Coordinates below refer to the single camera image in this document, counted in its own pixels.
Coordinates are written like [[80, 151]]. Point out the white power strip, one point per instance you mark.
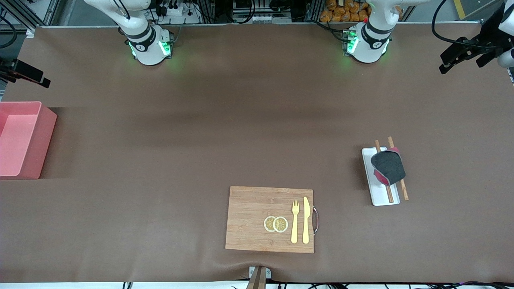
[[180, 12]]

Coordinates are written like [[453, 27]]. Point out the pink plastic bin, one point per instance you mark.
[[36, 140]]

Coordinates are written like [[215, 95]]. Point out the yellow fork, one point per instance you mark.
[[295, 228]]

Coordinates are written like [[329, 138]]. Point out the yellow knife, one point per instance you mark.
[[306, 220]]

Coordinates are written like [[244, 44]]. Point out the aluminium frame post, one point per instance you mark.
[[50, 12]]

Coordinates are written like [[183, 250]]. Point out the metal table edge bracket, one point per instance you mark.
[[259, 279]]

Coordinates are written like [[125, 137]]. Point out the orange packaged goods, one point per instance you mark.
[[341, 14]]

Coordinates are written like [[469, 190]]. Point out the dark grey pink-lined cloth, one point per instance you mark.
[[388, 166]]

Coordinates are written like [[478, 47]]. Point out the wooden cutting board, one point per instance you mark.
[[249, 216]]

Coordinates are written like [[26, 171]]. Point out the brown wooden chopstick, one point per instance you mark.
[[389, 196], [404, 194]]

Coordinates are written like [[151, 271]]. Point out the white rectangular tray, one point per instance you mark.
[[375, 192]]

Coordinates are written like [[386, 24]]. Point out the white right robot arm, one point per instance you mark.
[[148, 52]]

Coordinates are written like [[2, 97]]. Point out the lemon slice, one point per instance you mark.
[[281, 224], [268, 224]]

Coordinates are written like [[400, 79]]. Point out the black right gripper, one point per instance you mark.
[[23, 71]]

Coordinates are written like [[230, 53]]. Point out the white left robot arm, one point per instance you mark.
[[367, 50]]

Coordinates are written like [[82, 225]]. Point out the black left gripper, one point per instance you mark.
[[486, 40]]

